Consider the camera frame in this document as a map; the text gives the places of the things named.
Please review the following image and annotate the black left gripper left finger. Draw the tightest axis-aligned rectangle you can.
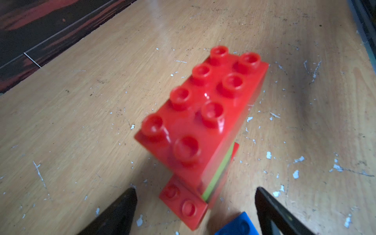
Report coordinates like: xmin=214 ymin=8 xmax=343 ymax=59
xmin=79 ymin=188 xmax=138 ymax=235

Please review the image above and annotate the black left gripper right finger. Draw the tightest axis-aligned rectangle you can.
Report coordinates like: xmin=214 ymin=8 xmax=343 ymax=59
xmin=255 ymin=187 xmax=314 ymax=235

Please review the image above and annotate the long red lego brick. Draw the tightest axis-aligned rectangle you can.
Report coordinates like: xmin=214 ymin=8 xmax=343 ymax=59
xmin=159 ymin=142 xmax=239 ymax=231
xmin=135 ymin=46 xmax=269 ymax=194

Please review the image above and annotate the green small lego brick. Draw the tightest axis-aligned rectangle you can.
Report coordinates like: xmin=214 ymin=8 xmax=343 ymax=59
xmin=202 ymin=142 xmax=235 ymax=202

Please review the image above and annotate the small blue lego brick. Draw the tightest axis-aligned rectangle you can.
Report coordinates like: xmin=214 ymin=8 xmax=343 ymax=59
xmin=215 ymin=212 xmax=259 ymax=235

